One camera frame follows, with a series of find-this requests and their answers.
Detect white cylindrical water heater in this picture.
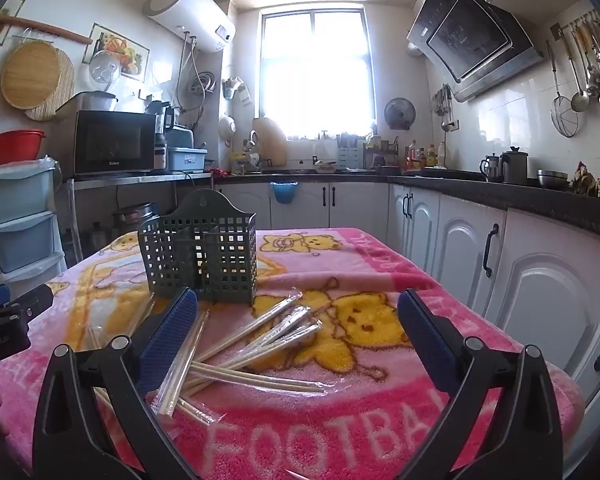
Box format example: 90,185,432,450
142,0,237,56

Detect black induction cooktop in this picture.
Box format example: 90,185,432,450
420,167,486,181

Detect set of chopsticks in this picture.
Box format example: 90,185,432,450
87,290,331,428

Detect white hanging colander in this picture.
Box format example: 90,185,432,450
219,115,238,148

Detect grey-green knife holder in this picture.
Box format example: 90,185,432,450
336,132,365,170

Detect white base cabinets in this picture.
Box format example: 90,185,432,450
212,180,600,461

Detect black glass range hood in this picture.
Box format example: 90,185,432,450
406,0,546,104

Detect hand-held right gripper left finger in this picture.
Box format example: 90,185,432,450
32,286,201,480

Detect steel mixing bowl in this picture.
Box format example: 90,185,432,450
537,170,570,191

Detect green perforated utensil holder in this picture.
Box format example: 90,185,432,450
138,188,258,307

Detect round slatted bamboo mat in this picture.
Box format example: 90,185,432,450
25,47,76,122

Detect small dark wall fan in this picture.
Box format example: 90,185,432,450
384,97,417,131

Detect black blender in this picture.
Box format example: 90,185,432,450
147,101,177,171

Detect dark metal kettle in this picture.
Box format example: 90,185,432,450
500,146,530,186

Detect blue hanging waste bin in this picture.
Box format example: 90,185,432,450
269,181,301,206

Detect steel shelf table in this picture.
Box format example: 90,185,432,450
65,172,215,261

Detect coiled metal hose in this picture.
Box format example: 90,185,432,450
189,71,216,96

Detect row of hanging metal ladles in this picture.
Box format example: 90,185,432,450
546,10,600,138

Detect pink printed bear blanket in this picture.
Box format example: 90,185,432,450
0,227,586,480

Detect wooden cutting board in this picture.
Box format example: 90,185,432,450
252,116,288,167

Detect kitchen window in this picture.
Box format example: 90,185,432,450
257,5,376,142

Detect cluster of condiment bottles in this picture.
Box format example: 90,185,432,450
405,140,448,171

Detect black microwave oven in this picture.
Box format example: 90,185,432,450
55,110,158,177

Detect steel steamer pot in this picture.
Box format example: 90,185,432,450
112,202,158,236

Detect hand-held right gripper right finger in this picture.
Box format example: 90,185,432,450
397,288,563,480

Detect round bamboo tray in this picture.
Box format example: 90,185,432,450
0,41,61,109

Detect blue-grey plastic dish box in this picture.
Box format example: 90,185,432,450
167,147,208,172

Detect grey plastic drawer unit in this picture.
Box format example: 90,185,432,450
0,157,66,286

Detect fruit wall poster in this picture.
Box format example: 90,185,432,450
82,22,151,83
0,0,26,41

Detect metal pot with lid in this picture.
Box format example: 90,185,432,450
80,91,118,112

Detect cluster of hanging kitchen tools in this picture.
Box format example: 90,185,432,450
432,85,456,133

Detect red plastic basin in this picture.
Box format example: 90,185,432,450
0,130,47,167

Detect metal french press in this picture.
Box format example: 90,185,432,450
480,154,503,182

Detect hanging wall basket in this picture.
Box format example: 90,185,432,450
222,77,251,106

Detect long wooden rolling pin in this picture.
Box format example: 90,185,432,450
0,15,93,46

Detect black kitchen countertop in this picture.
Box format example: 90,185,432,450
212,167,600,256

